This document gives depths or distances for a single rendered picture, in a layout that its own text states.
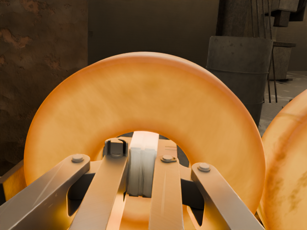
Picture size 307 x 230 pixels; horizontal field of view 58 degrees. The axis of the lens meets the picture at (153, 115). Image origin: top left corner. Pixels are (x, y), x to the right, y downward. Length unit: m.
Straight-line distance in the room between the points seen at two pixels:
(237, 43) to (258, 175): 2.41
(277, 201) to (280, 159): 0.03
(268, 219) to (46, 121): 0.15
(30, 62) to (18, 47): 0.02
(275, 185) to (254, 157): 0.02
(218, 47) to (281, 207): 2.47
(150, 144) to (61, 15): 0.27
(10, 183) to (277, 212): 0.16
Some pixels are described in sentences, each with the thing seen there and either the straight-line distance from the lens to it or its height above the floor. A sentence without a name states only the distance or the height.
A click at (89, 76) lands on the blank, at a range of 0.16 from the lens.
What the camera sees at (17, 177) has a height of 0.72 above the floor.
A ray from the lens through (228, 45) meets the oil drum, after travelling 2.59.
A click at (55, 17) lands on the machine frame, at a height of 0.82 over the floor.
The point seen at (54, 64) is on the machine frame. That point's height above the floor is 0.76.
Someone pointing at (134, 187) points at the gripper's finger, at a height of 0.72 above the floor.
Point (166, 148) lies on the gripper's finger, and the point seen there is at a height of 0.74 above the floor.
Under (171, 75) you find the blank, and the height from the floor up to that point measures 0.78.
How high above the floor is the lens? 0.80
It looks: 15 degrees down
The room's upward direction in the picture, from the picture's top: 4 degrees clockwise
